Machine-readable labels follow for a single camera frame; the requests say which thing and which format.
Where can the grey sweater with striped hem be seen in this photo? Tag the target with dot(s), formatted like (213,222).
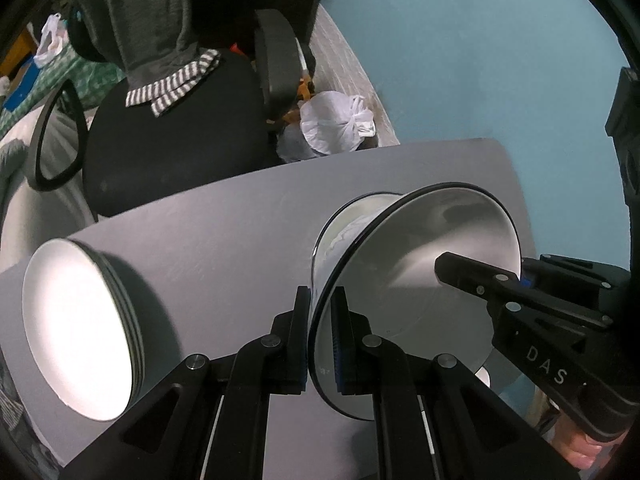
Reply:
(145,25)

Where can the green checked tablecloth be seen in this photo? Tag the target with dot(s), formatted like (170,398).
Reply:
(85,77)

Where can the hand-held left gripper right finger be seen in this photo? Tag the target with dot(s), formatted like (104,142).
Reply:
(341,360)

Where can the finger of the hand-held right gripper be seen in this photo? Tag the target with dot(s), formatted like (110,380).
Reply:
(470,277)
(565,272)

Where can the grey sofa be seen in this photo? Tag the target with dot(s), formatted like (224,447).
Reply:
(15,185)

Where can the person's right hand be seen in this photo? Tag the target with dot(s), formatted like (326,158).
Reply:
(575,452)

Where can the blue box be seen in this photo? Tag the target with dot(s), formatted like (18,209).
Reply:
(22,85)

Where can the knotted white plastic bag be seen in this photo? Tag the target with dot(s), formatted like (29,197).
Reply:
(335,120)

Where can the black office chair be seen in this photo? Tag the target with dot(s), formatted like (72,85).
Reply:
(175,150)

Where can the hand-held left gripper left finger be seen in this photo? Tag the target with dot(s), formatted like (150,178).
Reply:
(300,345)

